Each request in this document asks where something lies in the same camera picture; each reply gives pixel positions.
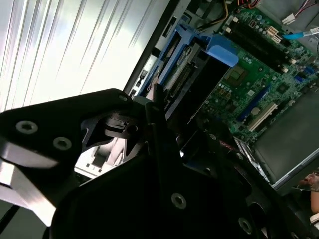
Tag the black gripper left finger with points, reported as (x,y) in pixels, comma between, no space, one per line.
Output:
(49,117)

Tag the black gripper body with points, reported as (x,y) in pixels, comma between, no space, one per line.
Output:
(119,211)

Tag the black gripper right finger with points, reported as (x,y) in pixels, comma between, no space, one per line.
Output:
(216,154)

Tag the hard disk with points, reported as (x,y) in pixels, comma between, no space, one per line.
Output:
(221,53)

